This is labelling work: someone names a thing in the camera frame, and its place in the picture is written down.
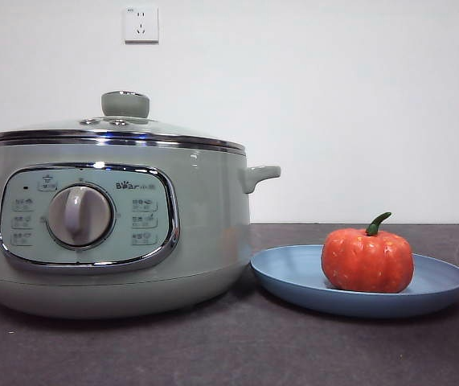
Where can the glass lid with round knob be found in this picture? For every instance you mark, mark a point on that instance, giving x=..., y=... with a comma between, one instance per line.
x=124, y=105

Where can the orange pumpkin with green stem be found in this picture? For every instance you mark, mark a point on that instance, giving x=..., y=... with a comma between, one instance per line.
x=365, y=265

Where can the pale green electric steamer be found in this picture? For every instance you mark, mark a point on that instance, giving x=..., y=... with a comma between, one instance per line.
x=205, y=225

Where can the blue round plate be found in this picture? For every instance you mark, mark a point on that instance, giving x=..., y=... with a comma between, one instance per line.
x=285, y=273

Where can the white wall socket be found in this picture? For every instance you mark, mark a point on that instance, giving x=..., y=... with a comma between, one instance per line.
x=140, y=24

